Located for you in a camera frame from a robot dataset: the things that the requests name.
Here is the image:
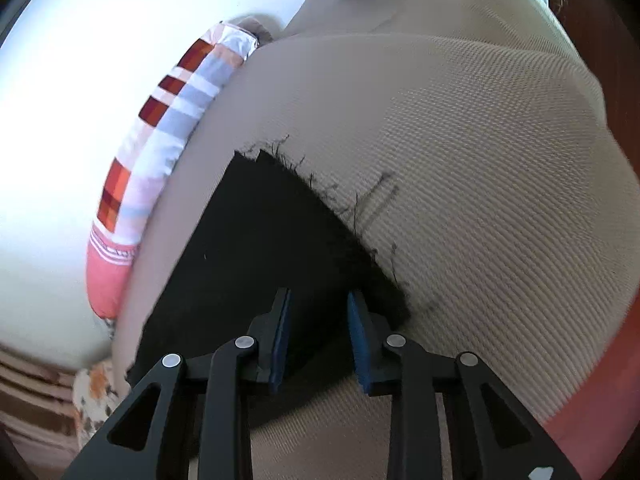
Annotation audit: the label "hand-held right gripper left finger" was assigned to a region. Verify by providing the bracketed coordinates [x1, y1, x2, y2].
[60, 287, 293, 480]

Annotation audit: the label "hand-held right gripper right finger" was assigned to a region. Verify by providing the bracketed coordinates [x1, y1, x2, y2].
[346, 289, 583, 480]

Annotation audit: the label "black pants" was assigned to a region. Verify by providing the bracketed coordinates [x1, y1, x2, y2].
[125, 149, 413, 433]

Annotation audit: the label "floral patterned cushion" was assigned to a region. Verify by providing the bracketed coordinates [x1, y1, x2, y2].
[72, 360, 123, 451]

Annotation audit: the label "beige textured bed cover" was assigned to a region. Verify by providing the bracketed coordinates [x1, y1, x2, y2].
[112, 0, 640, 480]

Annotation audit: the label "pink striped folded cloth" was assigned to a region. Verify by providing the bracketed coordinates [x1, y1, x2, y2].
[85, 20, 261, 321]

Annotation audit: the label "salmon pink sheet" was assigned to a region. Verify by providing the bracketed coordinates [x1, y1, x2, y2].
[542, 290, 640, 480]

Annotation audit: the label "brown striped blanket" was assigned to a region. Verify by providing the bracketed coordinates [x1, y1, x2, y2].
[0, 347, 81, 466]

